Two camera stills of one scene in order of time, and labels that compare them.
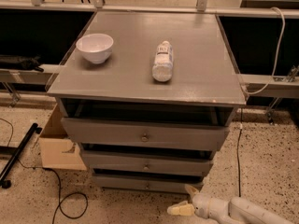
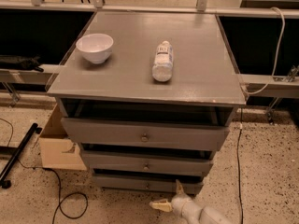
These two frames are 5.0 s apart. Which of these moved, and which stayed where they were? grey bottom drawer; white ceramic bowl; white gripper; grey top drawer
Moved: white gripper
Stayed: white ceramic bowl; grey bottom drawer; grey top drawer
